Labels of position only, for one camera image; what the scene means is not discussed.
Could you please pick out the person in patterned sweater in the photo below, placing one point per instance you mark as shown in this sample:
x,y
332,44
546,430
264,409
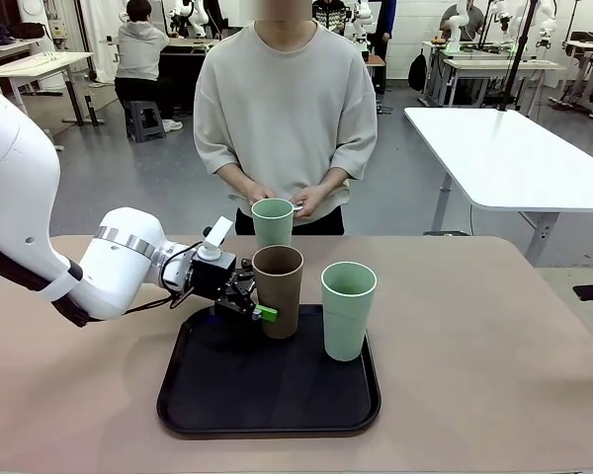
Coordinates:
x,y
330,17

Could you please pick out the person's right forearm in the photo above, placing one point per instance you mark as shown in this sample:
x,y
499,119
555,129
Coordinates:
x,y
234,178

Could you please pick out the light green plastic cup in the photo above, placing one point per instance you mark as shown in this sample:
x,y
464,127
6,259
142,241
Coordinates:
x,y
348,321
273,227

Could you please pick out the person's left forearm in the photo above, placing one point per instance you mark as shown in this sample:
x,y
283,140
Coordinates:
x,y
336,180

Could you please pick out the large white table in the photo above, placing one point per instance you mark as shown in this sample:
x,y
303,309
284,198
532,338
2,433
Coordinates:
x,y
499,153

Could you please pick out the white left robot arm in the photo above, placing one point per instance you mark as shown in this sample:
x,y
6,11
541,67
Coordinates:
x,y
118,266

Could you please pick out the person in dark top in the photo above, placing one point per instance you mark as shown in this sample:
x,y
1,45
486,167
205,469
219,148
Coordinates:
x,y
462,20

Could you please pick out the person in grey hoodie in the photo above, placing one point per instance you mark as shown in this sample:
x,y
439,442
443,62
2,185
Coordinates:
x,y
138,54

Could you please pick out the brown plastic cup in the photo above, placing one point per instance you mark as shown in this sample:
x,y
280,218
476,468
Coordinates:
x,y
279,291

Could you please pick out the black plastic tray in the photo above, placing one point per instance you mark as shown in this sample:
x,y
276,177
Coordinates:
x,y
257,390

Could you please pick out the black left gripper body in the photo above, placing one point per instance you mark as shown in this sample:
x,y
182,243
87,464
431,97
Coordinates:
x,y
212,276

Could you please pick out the black desk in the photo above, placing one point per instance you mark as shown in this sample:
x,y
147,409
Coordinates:
x,y
188,74

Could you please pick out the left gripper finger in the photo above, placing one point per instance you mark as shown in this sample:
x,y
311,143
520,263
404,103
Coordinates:
x,y
267,315
246,270

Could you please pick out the wall electrical box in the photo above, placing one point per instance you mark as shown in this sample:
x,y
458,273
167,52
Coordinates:
x,y
55,28

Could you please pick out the brown wooden desk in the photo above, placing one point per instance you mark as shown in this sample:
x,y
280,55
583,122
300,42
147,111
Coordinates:
x,y
376,69

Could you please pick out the grey plastic stool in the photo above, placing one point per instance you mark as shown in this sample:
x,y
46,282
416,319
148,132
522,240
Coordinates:
x,y
145,123

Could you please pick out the black backpack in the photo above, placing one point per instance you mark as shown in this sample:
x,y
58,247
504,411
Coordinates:
x,y
417,71

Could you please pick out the white desk with white legs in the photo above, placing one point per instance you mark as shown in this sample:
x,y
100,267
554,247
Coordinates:
x,y
39,61
5,47

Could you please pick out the white paper doily coaster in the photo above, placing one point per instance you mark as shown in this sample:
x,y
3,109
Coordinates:
x,y
298,206

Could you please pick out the person in blue top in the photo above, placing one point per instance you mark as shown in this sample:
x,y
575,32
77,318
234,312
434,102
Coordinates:
x,y
388,20

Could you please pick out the white workbench table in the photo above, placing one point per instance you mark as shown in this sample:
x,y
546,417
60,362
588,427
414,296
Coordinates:
x,y
499,63
580,47

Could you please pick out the person's right hand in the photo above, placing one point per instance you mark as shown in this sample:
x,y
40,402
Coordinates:
x,y
258,194

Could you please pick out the black tripod pole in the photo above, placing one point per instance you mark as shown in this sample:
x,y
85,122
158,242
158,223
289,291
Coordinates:
x,y
519,49

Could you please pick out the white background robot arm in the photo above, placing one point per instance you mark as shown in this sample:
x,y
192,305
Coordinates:
x,y
362,24
455,29
195,15

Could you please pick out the person's left hand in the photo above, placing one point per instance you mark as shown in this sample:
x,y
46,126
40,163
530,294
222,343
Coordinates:
x,y
312,200

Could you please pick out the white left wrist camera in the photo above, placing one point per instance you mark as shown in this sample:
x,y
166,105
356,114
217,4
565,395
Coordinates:
x,y
220,231

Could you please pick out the black bag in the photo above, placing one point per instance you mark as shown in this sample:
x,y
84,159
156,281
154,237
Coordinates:
x,y
27,29

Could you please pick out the person in beige shirt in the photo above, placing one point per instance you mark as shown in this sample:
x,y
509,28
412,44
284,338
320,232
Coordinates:
x,y
286,99

